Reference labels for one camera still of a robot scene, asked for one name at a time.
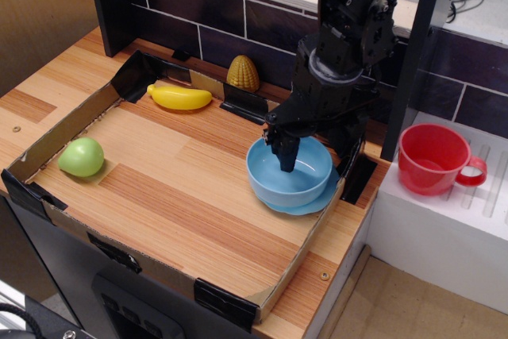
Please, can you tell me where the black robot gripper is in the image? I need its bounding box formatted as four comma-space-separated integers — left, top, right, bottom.
264, 59, 379, 173

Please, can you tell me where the light blue plastic bowl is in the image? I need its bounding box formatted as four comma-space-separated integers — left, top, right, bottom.
246, 137, 333, 207

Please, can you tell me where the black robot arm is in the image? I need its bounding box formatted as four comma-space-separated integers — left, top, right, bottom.
264, 0, 398, 172

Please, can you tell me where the light blue plastic plate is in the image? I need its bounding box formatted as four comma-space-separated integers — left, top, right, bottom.
261, 166, 341, 216

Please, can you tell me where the cardboard fence with black tape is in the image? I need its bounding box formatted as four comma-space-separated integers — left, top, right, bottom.
1, 48, 389, 338

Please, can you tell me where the yellow toy corn cob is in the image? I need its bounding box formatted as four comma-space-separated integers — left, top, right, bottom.
226, 55, 260, 92

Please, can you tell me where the red plastic cup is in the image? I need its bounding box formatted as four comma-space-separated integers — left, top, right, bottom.
398, 123, 487, 196

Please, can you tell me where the yellow toy banana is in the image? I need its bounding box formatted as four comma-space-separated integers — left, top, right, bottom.
146, 84, 213, 110

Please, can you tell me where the white grooved drying rack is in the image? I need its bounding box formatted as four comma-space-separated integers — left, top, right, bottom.
367, 113, 507, 313

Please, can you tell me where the green toy pear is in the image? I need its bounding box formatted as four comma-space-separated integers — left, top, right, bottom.
58, 137, 104, 178

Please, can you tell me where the black oven control panel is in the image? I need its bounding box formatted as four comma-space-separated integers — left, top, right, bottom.
92, 275, 186, 339

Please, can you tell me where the dark right shelf post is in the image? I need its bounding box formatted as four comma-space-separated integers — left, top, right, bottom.
381, 0, 452, 161

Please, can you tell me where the dark shelf post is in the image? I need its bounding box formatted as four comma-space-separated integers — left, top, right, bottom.
94, 0, 137, 57
381, 0, 452, 161

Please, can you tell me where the dark left shelf post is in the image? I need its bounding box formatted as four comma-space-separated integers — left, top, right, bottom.
94, 0, 137, 57

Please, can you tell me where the black braided cable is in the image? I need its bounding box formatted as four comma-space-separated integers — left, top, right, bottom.
0, 301, 40, 339

